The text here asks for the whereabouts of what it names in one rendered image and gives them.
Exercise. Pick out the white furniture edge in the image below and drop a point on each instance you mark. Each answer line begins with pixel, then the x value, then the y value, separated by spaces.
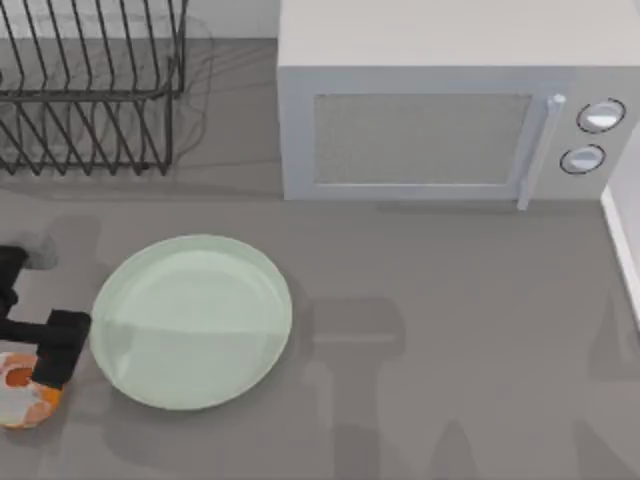
pixel 625 250

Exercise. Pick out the pale grey microwave oven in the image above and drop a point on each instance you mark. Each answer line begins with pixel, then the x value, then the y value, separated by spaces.
pixel 425 40

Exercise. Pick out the orange and white bread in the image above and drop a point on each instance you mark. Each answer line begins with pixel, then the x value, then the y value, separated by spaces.
pixel 20 405

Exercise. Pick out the pale green round plate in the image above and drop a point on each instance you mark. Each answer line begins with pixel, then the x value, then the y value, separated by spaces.
pixel 192 320

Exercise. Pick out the large round microwave knob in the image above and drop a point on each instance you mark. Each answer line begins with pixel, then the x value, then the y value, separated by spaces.
pixel 600 116

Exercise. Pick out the microwave door with window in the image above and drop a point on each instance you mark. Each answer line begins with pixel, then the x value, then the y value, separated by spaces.
pixel 300 140

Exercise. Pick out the small round microwave knob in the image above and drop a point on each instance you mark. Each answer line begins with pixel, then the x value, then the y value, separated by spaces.
pixel 582 159

